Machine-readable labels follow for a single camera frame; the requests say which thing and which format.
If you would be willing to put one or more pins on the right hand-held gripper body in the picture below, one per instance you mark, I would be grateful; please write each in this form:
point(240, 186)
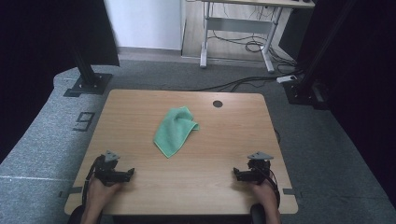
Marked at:
point(257, 172)

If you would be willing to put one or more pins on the person's left hand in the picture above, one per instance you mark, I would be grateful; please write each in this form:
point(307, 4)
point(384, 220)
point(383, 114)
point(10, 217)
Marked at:
point(101, 194)

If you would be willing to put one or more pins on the dark box under desk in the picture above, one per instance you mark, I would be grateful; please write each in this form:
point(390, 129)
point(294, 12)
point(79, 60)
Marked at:
point(291, 34)

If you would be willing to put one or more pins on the black metal stand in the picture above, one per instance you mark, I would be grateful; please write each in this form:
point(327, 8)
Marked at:
point(308, 84)
point(88, 76)

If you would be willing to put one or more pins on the black chair armrest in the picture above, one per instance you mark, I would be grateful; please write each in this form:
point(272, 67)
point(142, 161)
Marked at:
point(257, 214)
point(74, 216)

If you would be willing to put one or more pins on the green microfibre towel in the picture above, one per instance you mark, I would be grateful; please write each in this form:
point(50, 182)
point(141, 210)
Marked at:
point(174, 133)

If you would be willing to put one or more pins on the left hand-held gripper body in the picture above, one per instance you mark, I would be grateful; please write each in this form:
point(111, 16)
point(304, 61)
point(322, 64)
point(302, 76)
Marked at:
point(107, 172)

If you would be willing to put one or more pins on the black curtain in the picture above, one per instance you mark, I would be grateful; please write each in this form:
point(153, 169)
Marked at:
point(37, 46)
point(367, 77)

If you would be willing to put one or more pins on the person's right hand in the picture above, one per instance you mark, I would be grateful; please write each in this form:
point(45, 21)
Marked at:
point(264, 194)

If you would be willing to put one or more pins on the white desk frame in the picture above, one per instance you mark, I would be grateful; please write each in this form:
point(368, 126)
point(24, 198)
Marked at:
point(239, 25)

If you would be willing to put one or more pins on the black round table grommet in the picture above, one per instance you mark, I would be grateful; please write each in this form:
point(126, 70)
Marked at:
point(217, 104)

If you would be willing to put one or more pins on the white power strip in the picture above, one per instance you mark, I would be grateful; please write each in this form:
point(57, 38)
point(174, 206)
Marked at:
point(286, 79)

